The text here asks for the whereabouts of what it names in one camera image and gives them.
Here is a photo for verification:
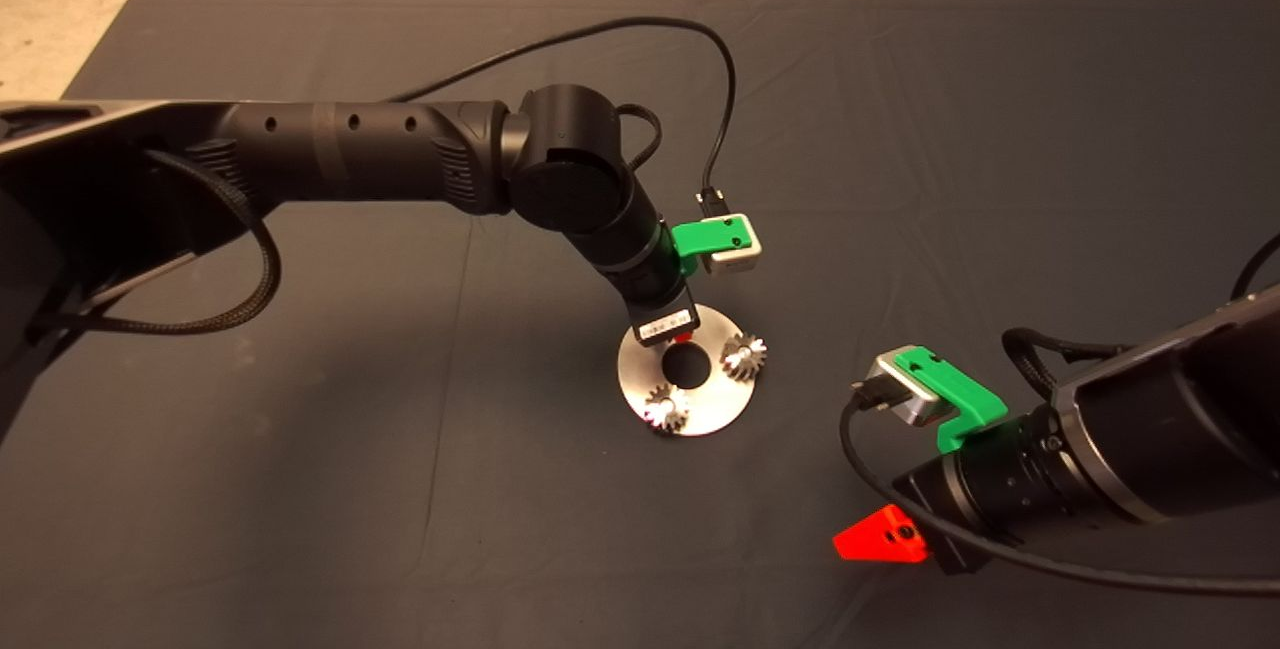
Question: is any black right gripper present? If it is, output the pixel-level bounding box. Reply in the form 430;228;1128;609
833;409;1096;575

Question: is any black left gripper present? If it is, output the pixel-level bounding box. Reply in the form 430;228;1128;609
600;219;701;348

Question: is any steel planetary gear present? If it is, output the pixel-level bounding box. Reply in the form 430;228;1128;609
720;334;769;382
643;384;691;435

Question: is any round metal carrier plate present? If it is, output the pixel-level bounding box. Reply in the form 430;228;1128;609
617;304;763;438

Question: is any dark grey table cloth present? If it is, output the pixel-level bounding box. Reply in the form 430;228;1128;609
0;0;1280;649

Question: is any silver left camera box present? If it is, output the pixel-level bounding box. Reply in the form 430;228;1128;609
700;217;763;275

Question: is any silver camera box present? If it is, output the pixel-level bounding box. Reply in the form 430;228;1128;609
865;347;946;427
700;217;763;275

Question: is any green left camera mount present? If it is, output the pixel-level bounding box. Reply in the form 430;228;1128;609
672;214;751;275

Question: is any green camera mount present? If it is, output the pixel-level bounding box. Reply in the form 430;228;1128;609
672;214;751;275
893;349;1008;455

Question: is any smooth black cable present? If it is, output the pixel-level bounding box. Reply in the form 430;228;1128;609
388;16;738;220

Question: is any silver right camera box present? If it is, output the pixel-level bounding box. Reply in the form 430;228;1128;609
865;347;946;427

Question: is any green right camera mount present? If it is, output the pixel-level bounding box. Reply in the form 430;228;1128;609
893;349;1008;455

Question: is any braided black cable loop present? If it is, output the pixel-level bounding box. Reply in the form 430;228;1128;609
1002;327;1136;400

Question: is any thick braided black arm cable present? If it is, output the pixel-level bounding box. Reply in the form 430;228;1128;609
30;149;281;337

